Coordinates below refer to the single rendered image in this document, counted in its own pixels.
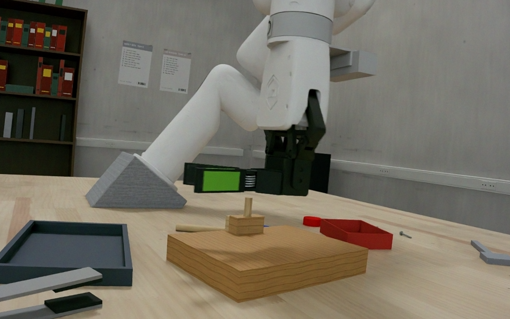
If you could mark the light wooden dowel pin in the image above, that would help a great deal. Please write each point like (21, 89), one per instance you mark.
(248, 206)

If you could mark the beige cylindrical rod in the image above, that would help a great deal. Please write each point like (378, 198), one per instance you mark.
(197, 228)

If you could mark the red shallow tray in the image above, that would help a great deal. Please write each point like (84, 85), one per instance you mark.
(356, 232)

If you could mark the small light wooden block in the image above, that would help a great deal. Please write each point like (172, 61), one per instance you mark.
(240, 224)

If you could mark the red short cylinder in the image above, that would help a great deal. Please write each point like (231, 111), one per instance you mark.
(311, 221)

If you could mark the flat wooden board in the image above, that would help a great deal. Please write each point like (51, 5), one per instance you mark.
(251, 266)

